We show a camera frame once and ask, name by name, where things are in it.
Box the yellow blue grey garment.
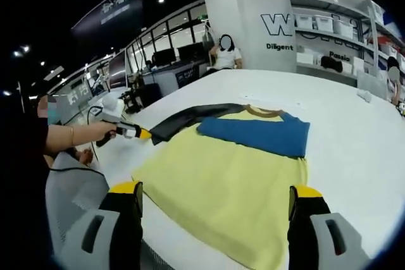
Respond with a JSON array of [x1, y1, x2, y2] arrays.
[[132, 102, 311, 269]]

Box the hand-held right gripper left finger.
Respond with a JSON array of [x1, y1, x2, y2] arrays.
[[59, 180, 145, 270]]

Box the person's left hand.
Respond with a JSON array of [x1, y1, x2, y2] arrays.
[[91, 120, 118, 144]]

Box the white lidded storage bin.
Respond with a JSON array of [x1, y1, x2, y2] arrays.
[[313, 16, 335, 33], [297, 13, 316, 30], [333, 20, 354, 39]]

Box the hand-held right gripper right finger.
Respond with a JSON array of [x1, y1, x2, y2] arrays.
[[287, 183, 371, 270]]

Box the grey metal shelving rack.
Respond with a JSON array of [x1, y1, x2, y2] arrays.
[[366, 1, 405, 73], [287, 0, 380, 78]]

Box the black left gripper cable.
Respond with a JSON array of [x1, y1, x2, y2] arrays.
[[50, 104, 107, 175]]

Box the row of white storage bins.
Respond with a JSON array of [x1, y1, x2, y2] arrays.
[[379, 42, 405, 66]]

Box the black bag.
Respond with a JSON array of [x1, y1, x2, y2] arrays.
[[320, 56, 343, 73]]

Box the large display screen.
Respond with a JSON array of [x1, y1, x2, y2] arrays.
[[107, 51, 127, 89]]

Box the black computer monitor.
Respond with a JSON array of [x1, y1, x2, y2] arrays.
[[176, 42, 205, 61], [153, 47, 177, 66]]

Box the grey mesh chair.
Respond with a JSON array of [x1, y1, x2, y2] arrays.
[[45, 152, 110, 252]]

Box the white box stack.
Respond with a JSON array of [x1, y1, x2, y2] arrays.
[[341, 56, 365, 74], [296, 51, 322, 66]]

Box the white crumpled cloth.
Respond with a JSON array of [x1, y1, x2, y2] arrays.
[[357, 89, 375, 103]]

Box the dark hanging banner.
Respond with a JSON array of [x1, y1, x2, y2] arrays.
[[71, 0, 143, 39]]

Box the grey chair backrest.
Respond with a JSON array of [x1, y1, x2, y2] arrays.
[[356, 70, 389, 100]]

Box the metal stand with grey bag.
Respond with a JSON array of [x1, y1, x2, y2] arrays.
[[202, 18, 220, 69]]

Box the grey counter with sign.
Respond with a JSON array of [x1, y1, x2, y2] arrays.
[[148, 61, 209, 97]]

